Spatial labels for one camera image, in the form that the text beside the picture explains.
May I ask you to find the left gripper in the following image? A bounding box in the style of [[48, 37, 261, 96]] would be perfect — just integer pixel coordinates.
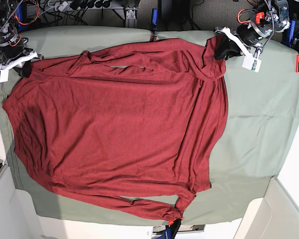
[[214, 24, 266, 60]]

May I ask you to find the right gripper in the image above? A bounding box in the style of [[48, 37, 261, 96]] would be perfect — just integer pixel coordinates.
[[0, 37, 32, 78]]

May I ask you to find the red long-sleeve T-shirt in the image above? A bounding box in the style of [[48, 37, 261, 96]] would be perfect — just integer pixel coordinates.
[[2, 36, 228, 221]]

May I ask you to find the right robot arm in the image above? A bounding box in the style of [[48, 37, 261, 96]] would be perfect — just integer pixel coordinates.
[[0, 0, 37, 83]]

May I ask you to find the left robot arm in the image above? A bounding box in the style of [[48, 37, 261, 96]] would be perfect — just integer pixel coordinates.
[[214, 0, 290, 60]]

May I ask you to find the blue clamp top left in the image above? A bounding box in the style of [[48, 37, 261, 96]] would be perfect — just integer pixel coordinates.
[[15, 4, 26, 32]]

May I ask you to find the blue clamp top right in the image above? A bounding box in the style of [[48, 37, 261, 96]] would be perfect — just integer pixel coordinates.
[[281, 20, 297, 48]]

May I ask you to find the black power adapter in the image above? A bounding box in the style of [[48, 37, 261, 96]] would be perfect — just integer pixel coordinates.
[[157, 0, 190, 22]]

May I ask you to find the green table cloth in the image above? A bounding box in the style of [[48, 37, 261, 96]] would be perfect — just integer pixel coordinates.
[[0, 41, 299, 226]]

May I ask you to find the white bin right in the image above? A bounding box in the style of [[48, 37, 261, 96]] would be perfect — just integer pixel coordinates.
[[234, 177, 299, 239]]

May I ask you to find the orange black clamp bottom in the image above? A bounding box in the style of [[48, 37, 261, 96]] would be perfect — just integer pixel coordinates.
[[158, 218, 183, 239]]

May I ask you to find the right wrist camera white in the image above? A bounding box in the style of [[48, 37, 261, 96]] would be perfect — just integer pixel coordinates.
[[0, 69, 9, 83]]

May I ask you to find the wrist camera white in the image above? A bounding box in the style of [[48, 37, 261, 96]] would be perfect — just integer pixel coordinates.
[[242, 56, 262, 73], [0, 69, 9, 83]]

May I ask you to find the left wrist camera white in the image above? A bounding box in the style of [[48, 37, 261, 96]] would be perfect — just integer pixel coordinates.
[[242, 56, 262, 73]]

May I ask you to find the grey metal table bracket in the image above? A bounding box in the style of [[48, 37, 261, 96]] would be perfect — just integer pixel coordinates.
[[125, 7, 138, 28]]

